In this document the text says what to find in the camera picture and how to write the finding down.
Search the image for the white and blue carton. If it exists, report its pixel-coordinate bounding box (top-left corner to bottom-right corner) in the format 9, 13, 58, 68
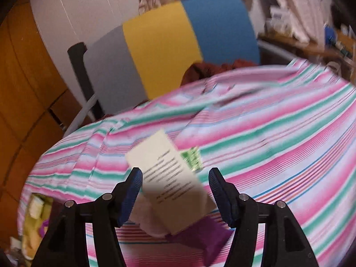
267, 7, 290, 32

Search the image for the beige cardboard box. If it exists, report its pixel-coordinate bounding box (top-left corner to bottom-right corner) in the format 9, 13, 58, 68
125, 129, 219, 235

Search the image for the large yellow sponge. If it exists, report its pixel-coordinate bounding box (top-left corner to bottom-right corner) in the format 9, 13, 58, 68
24, 195, 53, 253

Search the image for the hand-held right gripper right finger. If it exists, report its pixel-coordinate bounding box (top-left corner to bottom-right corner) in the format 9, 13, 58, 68
208, 168, 320, 267

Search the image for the purple packet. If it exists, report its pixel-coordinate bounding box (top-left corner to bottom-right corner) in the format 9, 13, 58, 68
165, 217, 233, 259

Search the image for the pink patterned curtain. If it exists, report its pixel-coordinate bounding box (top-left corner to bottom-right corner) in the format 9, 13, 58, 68
264, 0, 334, 42

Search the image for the black chair frame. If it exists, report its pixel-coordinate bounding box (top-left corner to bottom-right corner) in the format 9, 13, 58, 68
67, 42, 105, 120

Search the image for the green-edged cracker snack packet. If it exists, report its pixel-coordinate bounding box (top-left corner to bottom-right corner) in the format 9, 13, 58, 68
180, 147, 202, 173

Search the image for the wooden desk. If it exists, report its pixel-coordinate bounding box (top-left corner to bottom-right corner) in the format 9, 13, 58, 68
257, 33, 356, 70

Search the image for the dark red cloth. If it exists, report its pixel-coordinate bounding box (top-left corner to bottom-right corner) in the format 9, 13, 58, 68
181, 58, 259, 87

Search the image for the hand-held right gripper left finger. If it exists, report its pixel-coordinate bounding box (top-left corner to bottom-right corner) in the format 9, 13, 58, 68
33, 167, 144, 267

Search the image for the grey yellow blue chair backrest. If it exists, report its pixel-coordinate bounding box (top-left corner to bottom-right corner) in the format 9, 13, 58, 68
86, 0, 260, 114

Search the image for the wooden cabinet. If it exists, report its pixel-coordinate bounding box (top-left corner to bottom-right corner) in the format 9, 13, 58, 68
0, 0, 92, 245

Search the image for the striped pink and green cloth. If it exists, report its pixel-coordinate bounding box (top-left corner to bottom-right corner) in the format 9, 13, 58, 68
17, 58, 356, 267

